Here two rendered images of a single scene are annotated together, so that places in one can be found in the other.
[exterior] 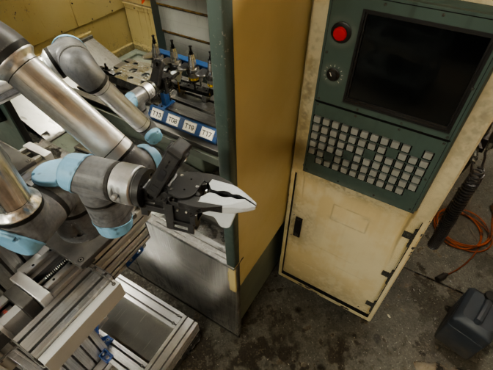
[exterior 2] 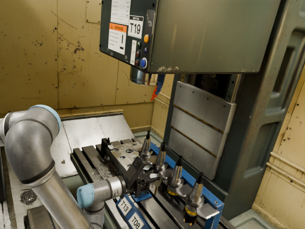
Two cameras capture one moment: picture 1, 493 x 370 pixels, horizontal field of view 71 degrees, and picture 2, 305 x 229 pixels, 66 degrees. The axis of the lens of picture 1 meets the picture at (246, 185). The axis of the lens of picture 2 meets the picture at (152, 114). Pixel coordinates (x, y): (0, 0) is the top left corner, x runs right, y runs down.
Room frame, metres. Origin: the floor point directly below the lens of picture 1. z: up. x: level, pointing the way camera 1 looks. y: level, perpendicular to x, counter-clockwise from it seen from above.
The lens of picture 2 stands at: (0.78, 0.08, 1.77)
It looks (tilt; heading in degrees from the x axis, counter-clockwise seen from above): 21 degrees down; 22
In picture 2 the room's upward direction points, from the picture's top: 8 degrees clockwise
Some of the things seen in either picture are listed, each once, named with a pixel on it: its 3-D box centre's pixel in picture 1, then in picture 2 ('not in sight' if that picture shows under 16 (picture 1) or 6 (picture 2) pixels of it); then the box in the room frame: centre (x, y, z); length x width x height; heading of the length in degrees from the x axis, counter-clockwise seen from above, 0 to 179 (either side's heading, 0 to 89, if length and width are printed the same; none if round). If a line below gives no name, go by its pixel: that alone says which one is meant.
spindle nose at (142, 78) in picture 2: not in sight; (146, 70); (1.84, 0.58, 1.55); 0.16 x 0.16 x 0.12
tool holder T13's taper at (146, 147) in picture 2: (155, 49); (146, 144); (1.64, 0.44, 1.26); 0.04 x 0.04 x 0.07
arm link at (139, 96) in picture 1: (135, 100); (94, 194); (1.34, 0.49, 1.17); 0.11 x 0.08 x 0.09; 149
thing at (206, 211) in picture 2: not in sight; (205, 211); (1.44, 0.11, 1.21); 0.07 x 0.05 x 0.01; 149
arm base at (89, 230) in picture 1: (78, 212); not in sight; (0.66, 0.50, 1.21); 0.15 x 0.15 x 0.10
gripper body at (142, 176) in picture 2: (159, 84); (132, 183); (1.48, 0.41, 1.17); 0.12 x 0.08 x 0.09; 149
